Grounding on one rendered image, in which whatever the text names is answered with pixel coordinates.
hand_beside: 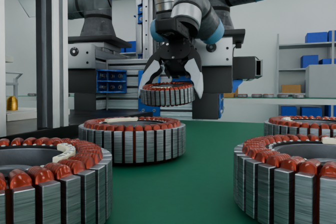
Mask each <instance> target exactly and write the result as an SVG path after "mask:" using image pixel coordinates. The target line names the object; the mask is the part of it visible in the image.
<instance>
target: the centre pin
mask: <svg viewBox="0 0 336 224"><path fill-rule="evenodd" d="M6 110H7V111H16V110H18V100H17V99H16V97H15V96H9V97H8V99H7V100H6Z"/></svg>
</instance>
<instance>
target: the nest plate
mask: <svg viewBox="0 0 336 224"><path fill-rule="evenodd" d="M28 119H37V108H28V107H18V110H7V108H6V122H10V121H19V120H28Z"/></svg>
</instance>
